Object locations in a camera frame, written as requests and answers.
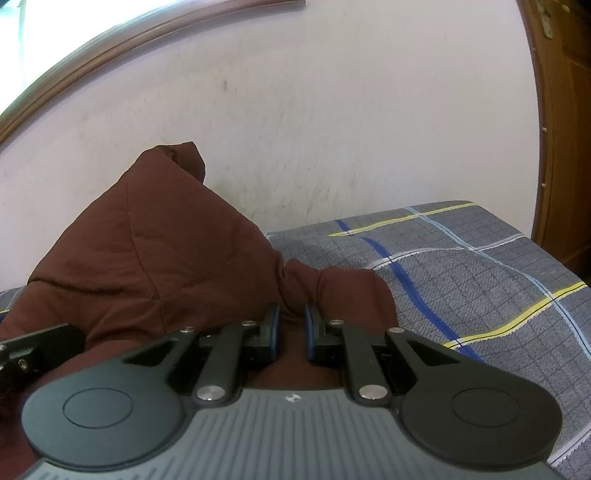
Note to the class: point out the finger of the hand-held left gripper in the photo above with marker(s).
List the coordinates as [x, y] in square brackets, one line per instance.
[41, 348]

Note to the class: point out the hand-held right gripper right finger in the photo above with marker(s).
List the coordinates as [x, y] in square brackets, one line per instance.
[308, 333]

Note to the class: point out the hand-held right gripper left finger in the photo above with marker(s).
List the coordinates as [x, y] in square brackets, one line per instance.
[274, 332]

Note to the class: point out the brown quilted jacket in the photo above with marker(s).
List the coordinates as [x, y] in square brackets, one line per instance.
[138, 254]

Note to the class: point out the grey plaid bed sheet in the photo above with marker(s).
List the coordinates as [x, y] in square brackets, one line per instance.
[461, 277]

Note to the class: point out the brown wooden door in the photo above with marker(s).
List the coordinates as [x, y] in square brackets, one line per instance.
[563, 138]

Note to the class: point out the brown wooden window frame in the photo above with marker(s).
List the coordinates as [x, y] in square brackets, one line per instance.
[115, 44]

